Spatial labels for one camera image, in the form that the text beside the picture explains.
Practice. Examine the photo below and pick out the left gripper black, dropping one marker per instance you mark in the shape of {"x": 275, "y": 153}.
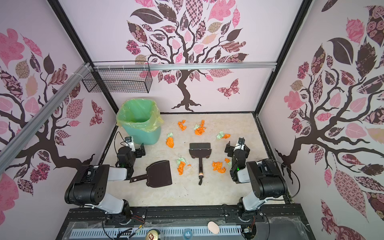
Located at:
{"x": 139, "y": 151}

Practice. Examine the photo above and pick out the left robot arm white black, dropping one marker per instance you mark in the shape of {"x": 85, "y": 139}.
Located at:
{"x": 89, "y": 186}

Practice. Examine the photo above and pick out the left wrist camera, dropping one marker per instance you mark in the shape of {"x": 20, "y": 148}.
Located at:
{"x": 128, "y": 142}

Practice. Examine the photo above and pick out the black wire basket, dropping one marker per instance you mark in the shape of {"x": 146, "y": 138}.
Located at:
{"x": 119, "y": 77}

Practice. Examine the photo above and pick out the white slotted cable duct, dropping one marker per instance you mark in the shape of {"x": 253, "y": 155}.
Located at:
{"x": 165, "y": 233}

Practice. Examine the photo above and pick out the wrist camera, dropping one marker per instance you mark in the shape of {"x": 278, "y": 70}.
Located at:
{"x": 240, "y": 144}
{"x": 128, "y": 142}

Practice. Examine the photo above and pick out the orange scrap right front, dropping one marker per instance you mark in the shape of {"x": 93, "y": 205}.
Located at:
{"x": 220, "y": 167}

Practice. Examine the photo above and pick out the yellow-green bin liner bag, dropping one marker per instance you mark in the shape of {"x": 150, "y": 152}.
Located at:
{"x": 140, "y": 114}

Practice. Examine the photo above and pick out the dark brown dustpan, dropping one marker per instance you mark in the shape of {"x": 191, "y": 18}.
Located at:
{"x": 157, "y": 175}

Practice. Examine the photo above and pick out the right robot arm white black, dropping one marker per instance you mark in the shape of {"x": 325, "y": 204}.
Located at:
{"x": 264, "y": 176}

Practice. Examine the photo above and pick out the pink oval object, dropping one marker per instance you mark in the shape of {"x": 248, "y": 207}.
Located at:
{"x": 213, "y": 228}

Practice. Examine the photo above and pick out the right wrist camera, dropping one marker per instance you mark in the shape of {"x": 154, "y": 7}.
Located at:
{"x": 240, "y": 144}

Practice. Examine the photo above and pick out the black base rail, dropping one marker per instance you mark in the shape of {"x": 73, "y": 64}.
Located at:
{"x": 272, "y": 222}

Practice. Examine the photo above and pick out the orange paper scrap back left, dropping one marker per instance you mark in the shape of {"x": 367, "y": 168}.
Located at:
{"x": 182, "y": 125}

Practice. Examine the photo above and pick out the dark brown hand broom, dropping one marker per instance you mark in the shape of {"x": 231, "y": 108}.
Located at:
{"x": 200, "y": 151}

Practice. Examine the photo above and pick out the green orange scrap back right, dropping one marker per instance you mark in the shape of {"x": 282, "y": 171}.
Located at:
{"x": 222, "y": 135}

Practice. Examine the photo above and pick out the aluminium rail left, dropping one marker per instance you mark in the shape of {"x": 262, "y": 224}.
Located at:
{"x": 11, "y": 150}

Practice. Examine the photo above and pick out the orange green scrap near bin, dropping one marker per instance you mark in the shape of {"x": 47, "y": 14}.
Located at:
{"x": 170, "y": 140}

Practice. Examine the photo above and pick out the green trash bin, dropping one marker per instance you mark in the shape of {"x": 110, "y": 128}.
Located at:
{"x": 141, "y": 137}

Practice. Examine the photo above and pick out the blue tape roll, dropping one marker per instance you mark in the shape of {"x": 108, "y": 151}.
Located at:
{"x": 187, "y": 234}

